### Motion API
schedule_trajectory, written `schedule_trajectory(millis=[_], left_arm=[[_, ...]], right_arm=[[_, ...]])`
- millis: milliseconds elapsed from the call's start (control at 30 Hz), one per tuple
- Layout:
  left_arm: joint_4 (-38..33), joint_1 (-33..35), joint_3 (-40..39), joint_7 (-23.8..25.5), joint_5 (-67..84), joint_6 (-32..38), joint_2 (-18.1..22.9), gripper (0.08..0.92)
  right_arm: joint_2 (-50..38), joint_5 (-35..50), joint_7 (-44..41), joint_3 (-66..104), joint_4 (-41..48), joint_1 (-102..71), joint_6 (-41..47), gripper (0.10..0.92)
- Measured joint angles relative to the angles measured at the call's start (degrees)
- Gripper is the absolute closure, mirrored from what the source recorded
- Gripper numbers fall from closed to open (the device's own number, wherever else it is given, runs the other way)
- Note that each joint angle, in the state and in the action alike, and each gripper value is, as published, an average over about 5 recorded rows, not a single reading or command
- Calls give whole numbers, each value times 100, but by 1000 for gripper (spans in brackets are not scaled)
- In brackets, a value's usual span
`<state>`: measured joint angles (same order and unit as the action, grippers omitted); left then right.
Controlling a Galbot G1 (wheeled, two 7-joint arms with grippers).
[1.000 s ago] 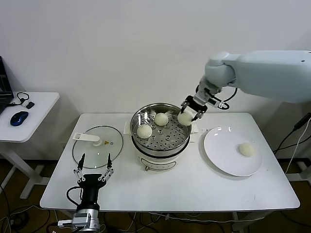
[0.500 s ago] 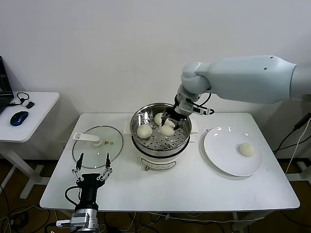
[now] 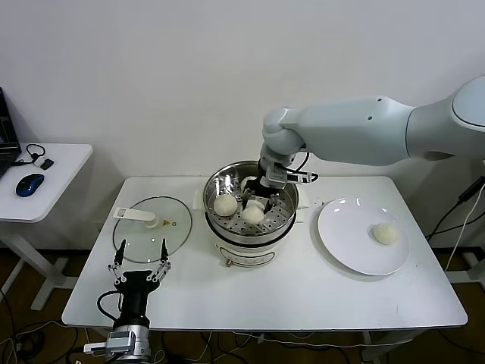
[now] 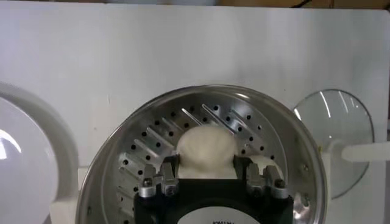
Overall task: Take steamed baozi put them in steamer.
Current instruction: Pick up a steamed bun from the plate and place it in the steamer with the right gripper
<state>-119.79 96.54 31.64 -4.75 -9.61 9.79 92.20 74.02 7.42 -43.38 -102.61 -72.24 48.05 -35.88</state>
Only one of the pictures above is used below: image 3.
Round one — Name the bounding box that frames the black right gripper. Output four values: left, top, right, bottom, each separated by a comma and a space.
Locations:
237, 158, 280, 220

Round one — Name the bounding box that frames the white round plate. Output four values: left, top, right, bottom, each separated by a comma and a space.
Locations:
316, 196, 411, 276

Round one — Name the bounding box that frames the glass lid white handle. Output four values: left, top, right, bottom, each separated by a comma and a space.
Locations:
112, 196, 193, 264

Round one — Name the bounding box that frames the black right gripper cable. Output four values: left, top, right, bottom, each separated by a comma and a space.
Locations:
278, 150, 311, 171

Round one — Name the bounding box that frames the black cable white adapter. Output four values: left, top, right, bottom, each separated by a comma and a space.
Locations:
14, 143, 47, 168

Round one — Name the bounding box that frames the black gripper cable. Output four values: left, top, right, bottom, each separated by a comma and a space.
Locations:
96, 290, 122, 323
278, 150, 311, 171

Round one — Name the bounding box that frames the white steamed baozi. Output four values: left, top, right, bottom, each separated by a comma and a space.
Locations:
241, 200, 266, 224
371, 222, 401, 246
213, 194, 239, 217
240, 175, 261, 193

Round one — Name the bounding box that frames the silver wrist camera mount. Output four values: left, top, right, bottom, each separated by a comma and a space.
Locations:
83, 329, 133, 356
264, 163, 320, 189

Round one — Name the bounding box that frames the white hanging cable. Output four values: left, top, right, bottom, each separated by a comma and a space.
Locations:
445, 181, 485, 272

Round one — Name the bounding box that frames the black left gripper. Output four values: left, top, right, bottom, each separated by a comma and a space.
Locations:
106, 237, 173, 327

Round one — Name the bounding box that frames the white electric cooker pot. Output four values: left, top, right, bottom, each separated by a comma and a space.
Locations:
192, 187, 311, 269

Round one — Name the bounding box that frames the black laptop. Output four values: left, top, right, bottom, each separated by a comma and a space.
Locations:
0, 87, 23, 179

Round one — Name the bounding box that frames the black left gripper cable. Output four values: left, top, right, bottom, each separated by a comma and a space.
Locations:
96, 290, 122, 323

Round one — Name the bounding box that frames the stainless steel steamer basket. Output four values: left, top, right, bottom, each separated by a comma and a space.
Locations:
202, 162, 299, 244

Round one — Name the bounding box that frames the black cable with plug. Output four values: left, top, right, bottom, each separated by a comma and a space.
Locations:
424, 178, 485, 243

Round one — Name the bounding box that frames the blue black computer mouse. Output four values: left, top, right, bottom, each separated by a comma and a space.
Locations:
14, 173, 45, 199

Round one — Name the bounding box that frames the white side table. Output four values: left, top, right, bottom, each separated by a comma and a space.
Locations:
0, 143, 94, 312

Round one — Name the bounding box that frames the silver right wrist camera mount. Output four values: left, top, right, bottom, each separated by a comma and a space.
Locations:
264, 163, 320, 189

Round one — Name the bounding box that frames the white table leg frame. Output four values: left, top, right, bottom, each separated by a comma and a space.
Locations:
359, 328, 421, 364

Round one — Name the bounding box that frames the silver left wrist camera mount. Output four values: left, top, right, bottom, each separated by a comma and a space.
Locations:
83, 329, 133, 356

